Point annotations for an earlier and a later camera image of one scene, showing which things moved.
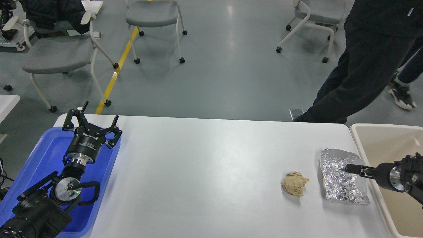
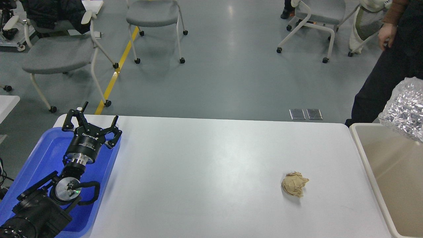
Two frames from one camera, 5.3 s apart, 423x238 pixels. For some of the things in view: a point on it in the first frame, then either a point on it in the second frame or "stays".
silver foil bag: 339,184 → 404,109
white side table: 7,102 stays
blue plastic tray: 44,157 stays
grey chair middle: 152,13 stays
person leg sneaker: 411,69 → 288,11
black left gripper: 85,146 stays
